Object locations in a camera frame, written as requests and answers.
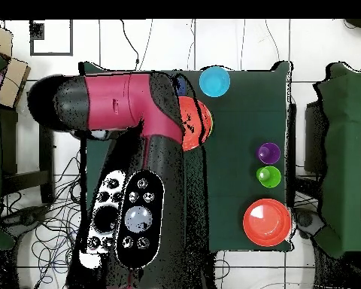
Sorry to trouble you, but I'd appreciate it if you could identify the large orange bowl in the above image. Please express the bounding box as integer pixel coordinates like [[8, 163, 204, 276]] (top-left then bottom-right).
[[177, 96, 214, 152], [242, 198, 292, 248]]

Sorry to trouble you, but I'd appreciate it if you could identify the small dark blue bowl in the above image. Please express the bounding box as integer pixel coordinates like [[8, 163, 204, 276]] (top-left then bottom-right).
[[175, 76, 188, 96]]

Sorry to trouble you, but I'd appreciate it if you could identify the small light blue bowl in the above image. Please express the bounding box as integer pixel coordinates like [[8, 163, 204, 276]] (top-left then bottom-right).
[[199, 65, 232, 98]]

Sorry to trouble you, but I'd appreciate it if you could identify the dark green table cloth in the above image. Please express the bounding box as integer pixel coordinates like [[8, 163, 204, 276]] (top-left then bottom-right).
[[78, 61, 293, 253]]

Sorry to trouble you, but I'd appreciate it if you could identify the purple cup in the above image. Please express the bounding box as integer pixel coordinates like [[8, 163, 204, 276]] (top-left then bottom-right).
[[256, 141, 281, 166]]

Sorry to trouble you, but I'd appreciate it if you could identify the green cup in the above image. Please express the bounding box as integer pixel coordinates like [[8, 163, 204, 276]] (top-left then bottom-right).
[[256, 166, 282, 189]]

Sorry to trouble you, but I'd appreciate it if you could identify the black box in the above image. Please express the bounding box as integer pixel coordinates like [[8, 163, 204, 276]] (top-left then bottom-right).
[[303, 100, 329, 175]]

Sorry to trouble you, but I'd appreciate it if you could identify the grey stand foot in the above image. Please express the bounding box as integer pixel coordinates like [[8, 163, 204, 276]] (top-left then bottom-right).
[[293, 207, 326, 240], [0, 204, 52, 239]]

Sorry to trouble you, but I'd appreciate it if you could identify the black floor cable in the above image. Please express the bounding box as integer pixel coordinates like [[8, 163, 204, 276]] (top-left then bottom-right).
[[119, 19, 140, 71]]

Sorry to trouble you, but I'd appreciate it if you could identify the black chair frame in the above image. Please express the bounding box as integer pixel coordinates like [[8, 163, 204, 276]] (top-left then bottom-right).
[[1, 105, 56, 205]]

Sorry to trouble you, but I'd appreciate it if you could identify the black square floor frame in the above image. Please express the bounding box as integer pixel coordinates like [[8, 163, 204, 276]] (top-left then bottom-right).
[[29, 19, 74, 57]]

